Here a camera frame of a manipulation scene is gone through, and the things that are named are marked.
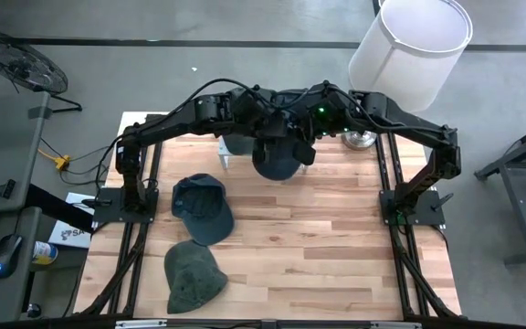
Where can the white printed cardboard box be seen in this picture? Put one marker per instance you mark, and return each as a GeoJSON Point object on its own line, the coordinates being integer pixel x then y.
{"type": "Point", "coordinates": [69, 235]}

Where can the white and yellow can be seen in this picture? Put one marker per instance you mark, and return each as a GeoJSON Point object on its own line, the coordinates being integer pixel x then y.
{"type": "Point", "coordinates": [45, 252]}

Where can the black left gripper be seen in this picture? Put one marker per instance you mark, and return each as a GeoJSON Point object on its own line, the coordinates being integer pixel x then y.
{"type": "Point", "coordinates": [270, 123]}

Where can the silver metal bracket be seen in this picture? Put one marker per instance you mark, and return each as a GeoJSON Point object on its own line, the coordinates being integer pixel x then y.
{"type": "Point", "coordinates": [139, 324]}
{"type": "Point", "coordinates": [395, 325]}

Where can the white perforated metal shelf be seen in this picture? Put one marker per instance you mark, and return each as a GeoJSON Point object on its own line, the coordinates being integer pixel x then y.
{"type": "Point", "coordinates": [223, 160]}

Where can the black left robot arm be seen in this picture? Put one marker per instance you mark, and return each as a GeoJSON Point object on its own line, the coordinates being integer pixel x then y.
{"type": "Point", "coordinates": [171, 123]}

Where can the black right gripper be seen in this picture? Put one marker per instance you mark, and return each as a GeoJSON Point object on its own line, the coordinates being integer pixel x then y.
{"type": "Point", "coordinates": [300, 128]}

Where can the black aluminium table frame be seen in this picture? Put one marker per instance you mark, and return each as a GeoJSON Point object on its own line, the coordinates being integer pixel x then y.
{"type": "Point", "coordinates": [402, 265]}

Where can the dark teal baseball cap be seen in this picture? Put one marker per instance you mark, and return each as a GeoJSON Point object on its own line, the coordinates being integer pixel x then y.
{"type": "Point", "coordinates": [203, 215]}

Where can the white shade silver lamp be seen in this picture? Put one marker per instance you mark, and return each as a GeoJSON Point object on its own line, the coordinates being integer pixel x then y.
{"type": "Point", "coordinates": [404, 55]}

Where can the black round knob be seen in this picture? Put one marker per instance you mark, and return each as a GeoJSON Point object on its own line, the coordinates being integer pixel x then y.
{"type": "Point", "coordinates": [34, 310]}

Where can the black computer mouse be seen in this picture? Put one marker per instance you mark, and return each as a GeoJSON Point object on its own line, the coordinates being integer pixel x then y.
{"type": "Point", "coordinates": [6, 256]}

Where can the small black stand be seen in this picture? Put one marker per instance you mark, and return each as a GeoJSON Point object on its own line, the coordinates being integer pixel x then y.
{"type": "Point", "coordinates": [3, 189]}

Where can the blue denim baseball cap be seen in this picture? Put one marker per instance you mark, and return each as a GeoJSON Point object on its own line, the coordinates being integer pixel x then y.
{"type": "Point", "coordinates": [274, 166]}

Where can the black floor fan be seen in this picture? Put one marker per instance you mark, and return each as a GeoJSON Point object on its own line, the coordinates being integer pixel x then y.
{"type": "Point", "coordinates": [21, 64]}

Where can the dark grey metal cart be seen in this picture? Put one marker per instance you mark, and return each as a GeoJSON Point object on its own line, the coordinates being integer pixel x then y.
{"type": "Point", "coordinates": [518, 192]}

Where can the yellow power plug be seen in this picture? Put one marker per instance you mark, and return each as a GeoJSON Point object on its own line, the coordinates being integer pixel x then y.
{"type": "Point", "coordinates": [63, 162]}

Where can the black desk beam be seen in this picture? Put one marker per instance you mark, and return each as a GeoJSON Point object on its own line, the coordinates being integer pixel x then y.
{"type": "Point", "coordinates": [57, 208]}

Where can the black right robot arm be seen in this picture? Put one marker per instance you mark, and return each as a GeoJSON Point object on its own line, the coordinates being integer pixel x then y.
{"type": "Point", "coordinates": [404, 123]}

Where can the dark green baseball cap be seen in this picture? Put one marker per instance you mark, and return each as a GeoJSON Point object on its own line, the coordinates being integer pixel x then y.
{"type": "Point", "coordinates": [192, 279]}

